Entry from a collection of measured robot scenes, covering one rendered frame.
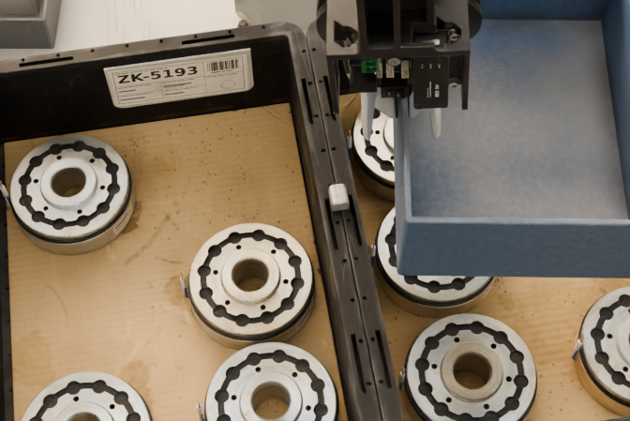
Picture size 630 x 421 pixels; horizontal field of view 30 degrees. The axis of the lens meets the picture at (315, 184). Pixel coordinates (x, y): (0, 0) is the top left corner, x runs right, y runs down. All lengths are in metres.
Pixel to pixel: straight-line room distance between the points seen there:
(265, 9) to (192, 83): 0.24
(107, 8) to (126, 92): 0.31
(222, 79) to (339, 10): 0.45
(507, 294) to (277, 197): 0.21
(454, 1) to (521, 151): 0.20
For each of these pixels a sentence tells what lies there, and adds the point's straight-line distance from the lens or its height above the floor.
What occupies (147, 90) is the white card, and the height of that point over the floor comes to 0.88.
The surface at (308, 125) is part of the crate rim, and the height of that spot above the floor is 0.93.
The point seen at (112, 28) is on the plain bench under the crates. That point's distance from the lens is 1.32.
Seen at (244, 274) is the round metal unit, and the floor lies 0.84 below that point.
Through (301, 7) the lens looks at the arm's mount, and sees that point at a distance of 1.25.
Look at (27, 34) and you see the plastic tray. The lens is 1.30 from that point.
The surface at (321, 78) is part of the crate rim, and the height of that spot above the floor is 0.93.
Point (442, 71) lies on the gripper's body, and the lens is 0.59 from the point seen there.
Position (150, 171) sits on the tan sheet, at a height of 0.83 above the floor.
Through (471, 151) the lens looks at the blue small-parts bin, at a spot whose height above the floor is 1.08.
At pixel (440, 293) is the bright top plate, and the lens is 0.96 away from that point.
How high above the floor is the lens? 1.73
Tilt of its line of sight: 60 degrees down
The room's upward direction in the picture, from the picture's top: 1 degrees counter-clockwise
